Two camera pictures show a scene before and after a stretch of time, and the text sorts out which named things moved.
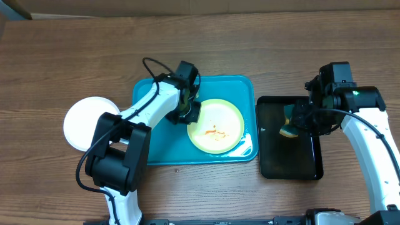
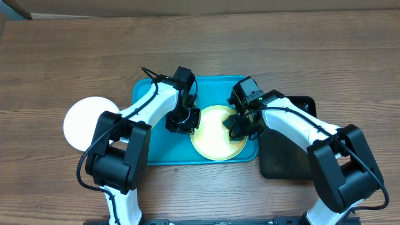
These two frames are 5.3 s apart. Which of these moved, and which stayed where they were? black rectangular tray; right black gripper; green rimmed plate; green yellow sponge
Moved: green rimmed plate; green yellow sponge; right black gripper
Stayed: black rectangular tray
